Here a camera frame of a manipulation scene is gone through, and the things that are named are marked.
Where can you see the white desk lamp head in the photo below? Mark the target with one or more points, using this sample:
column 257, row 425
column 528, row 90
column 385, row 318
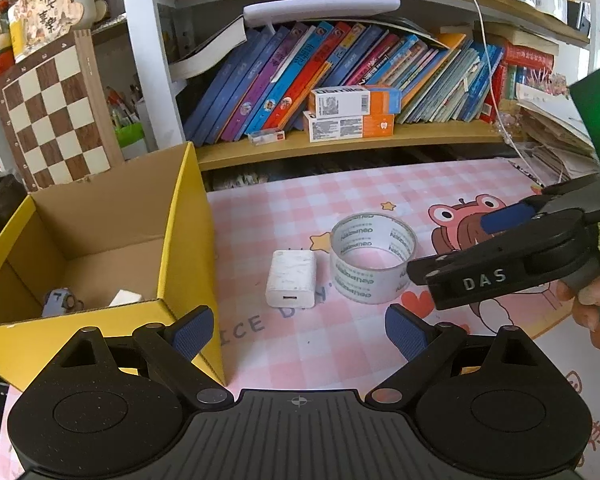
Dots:
column 320, row 9

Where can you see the white charger plug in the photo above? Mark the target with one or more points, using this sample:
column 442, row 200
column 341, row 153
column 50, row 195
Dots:
column 290, row 275

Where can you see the yellow cardboard box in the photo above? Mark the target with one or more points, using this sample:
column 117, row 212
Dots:
column 190, row 240

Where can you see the small black device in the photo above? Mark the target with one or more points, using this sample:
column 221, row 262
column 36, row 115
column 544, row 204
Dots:
column 577, row 22

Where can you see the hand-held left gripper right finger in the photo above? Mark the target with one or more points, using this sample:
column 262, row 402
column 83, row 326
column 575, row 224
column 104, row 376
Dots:
column 405, row 333

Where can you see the cartoon cardboard ornament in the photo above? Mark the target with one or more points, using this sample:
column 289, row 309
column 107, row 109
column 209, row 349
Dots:
column 45, row 10

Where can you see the wooden bookshelf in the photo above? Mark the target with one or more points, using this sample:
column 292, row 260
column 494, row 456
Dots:
column 330, row 147

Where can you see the green pen holder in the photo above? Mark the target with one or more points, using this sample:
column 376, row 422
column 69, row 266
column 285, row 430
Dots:
column 130, row 135

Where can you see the orange white carton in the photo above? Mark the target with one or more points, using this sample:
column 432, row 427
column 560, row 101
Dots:
column 375, row 127
column 380, row 100

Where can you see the stack of papers and booklets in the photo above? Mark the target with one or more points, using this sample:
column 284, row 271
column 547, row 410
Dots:
column 550, row 130

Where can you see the pink bead ornament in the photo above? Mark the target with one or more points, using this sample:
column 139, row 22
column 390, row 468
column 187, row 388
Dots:
column 545, row 85

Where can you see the wooden chessboard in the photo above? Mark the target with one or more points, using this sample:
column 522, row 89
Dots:
column 55, row 120

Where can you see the red round figurine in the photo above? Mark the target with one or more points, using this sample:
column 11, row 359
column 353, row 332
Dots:
column 0, row 65

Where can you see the grey purple toy truck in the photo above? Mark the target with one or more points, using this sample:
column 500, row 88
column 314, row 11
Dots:
column 62, row 301

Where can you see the small white red box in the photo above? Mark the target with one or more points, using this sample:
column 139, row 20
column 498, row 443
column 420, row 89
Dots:
column 266, row 137

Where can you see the row of colourful books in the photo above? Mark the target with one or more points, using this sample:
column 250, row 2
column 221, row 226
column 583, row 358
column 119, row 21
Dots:
column 280, row 85

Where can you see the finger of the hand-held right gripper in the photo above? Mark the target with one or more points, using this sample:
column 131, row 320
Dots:
column 510, row 217
column 480, row 255

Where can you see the person's right hand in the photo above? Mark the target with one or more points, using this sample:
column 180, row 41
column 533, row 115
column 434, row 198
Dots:
column 587, row 317

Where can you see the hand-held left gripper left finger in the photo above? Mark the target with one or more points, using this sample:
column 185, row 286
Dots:
column 195, row 331

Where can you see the clear tape roll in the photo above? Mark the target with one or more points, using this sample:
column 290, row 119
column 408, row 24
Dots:
column 360, row 285

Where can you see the white foam block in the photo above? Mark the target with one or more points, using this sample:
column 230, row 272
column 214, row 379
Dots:
column 125, row 298

